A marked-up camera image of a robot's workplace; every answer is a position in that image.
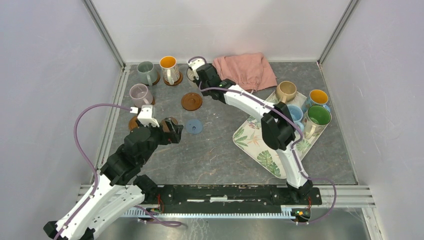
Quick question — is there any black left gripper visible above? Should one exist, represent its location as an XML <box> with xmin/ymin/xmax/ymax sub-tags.
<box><xmin>136</xmin><ymin>117</ymin><xmax>183</xmax><ymax>165</ymax></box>

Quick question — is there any dark brown wooden coaster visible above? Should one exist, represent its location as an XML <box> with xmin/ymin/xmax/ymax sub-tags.
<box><xmin>160</xmin><ymin>117</ymin><xmax>179</xmax><ymax>129</ymax></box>

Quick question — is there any white mug orange inside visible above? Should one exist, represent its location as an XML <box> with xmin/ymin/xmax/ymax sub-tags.
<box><xmin>159</xmin><ymin>56</ymin><xmax>182</xmax><ymax>85</ymax></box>

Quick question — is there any lilac ceramic mug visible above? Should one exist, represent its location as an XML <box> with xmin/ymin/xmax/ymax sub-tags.
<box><xmin>129</xmin><ymin>83</ymin><xmax>154</xmax><ymax>108</ymax></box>

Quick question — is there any grey green ceramic mug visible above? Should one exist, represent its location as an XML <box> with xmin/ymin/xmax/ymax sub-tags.
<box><xmin>137</xmin><ymin>61</ymin><xmax>160</xmax><ymax>86</ymax></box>

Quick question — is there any floral leaf print tray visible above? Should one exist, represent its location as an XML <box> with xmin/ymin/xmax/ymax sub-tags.
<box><xmin>232</xmin><ymin>91</ymin><xmax>328</xmax><ymax>179</ymax></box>

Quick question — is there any beige ceramic mug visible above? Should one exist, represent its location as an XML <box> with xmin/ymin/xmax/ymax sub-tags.
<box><xmin>275</xmin><ymin>81</ymin><xmax>297</xmax><ymax>104</ymax></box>

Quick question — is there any light blue ceramic mug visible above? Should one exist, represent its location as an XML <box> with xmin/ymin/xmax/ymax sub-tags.
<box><xmin>287</xmin><ymin>104</ymin><xmax>304</xmax><ymax>132</ymax></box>

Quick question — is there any white mug black rim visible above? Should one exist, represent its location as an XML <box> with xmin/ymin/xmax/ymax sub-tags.
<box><xmin>186</xmin><ymin>67</ymin><xmax>198</xmax><ymax>87</ymax></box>

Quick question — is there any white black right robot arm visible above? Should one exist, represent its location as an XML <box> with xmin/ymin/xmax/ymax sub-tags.
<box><xmin>194</xmin><ymin>63</ymin><xmax>313</xmax><ymax>204</ymax></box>

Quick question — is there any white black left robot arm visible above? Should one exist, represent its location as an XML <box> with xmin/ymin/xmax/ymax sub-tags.
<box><xmin>43</xmin><ymin>117</ymin><xmax>184</xmax><ymax>240</ymax></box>

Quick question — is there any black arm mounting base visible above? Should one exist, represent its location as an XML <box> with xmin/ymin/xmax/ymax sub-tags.
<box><xmin>131</xmin><ymin>175</ymin><xmax>323</xmax><ymax>214</ymax></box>

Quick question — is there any light blue round coaster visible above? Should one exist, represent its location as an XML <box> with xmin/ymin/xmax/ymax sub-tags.
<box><xmin>185</xmin><ymin>119</ymin><xmax>203</xmax><ymax>135</ymax></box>

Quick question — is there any pink folded cloth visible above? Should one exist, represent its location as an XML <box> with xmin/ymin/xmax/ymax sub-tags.
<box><xmin>212</xmin><ymin>52</ymin><xmax>277</xmax><ymax>92</ymax></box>

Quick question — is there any blue butterfly mug orange inside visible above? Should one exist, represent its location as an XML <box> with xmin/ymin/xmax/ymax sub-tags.
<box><xmin>301</xmin><ymin>89</ymin><xmax>331</xmax><ymax>113</ymax></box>

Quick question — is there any floral mug green inside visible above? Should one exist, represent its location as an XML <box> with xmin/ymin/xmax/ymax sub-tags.
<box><xmin>301</xmin><ymin>105</ymin><xmax>332</xmax><ymax>139</ymax></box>

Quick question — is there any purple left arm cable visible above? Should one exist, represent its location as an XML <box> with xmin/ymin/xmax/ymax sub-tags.
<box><xmin>52</xmin><ymin>103</ymin><xmax>184</xmax><ymax>240</ymax></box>

